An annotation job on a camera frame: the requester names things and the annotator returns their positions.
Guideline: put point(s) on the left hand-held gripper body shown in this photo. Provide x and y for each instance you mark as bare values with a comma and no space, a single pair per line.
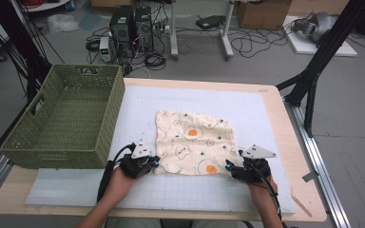
136,166

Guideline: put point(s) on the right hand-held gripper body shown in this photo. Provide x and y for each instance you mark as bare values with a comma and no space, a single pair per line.
253,172

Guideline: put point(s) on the cream egg-print cloth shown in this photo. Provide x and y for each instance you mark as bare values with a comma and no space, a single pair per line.
187,148

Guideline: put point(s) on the green woven basket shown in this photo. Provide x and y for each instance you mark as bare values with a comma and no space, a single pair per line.
72,101

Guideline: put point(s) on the person's right hand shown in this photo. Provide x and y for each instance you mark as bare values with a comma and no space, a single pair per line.
264,194

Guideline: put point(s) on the person's left hand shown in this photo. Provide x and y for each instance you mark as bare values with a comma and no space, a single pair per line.
117,185

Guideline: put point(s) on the white grid mat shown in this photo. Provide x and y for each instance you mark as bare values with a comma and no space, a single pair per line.
187,193

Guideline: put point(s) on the grey tape piece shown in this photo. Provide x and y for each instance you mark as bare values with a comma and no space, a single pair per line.
310,176

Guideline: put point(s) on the thin wooden stick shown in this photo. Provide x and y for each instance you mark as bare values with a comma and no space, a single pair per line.
301,205

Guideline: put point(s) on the person's grey pants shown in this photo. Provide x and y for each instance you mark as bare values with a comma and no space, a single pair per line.
177,223

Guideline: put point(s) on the white power supply box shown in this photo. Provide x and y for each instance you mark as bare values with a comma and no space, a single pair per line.
105,49

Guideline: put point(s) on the white floor board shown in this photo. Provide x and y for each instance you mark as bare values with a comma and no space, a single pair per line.
304,47

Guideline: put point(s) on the slim black computer tower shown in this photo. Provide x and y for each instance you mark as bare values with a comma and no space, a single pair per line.
144,28

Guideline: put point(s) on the large black computer tower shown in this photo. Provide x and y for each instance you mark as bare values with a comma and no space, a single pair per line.
122,30

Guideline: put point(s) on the black flat device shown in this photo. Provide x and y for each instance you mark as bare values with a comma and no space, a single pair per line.
210,22

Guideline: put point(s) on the black metal stand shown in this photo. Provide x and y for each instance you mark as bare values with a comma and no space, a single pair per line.
326,47
19,41

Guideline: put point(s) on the brown cardboard box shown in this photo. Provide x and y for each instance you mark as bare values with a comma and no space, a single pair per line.
263,14

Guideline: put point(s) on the teal floor sheet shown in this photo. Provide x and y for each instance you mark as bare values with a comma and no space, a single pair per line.
90,19

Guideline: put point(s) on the grey helmet-shaped device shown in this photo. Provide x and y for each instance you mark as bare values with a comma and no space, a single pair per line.
321,23

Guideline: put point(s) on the clear plastic bag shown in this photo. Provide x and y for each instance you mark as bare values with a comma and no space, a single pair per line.
61,22

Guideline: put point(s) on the white desk frame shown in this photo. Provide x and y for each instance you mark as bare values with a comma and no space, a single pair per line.
173,31

